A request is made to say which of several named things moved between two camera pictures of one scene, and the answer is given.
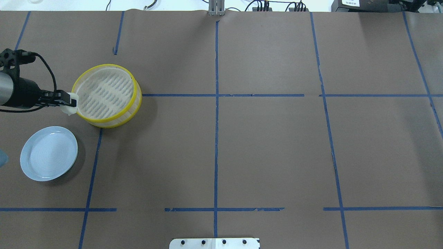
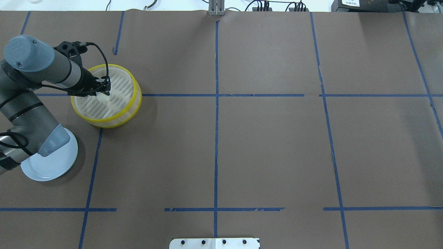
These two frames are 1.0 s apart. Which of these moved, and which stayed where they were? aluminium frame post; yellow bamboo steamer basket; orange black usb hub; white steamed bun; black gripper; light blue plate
Moved: black gripper; white steamed bun
Stayed: yellow bamboo steamer basket; light blue plate; aluminium frame post; orange black usb hub
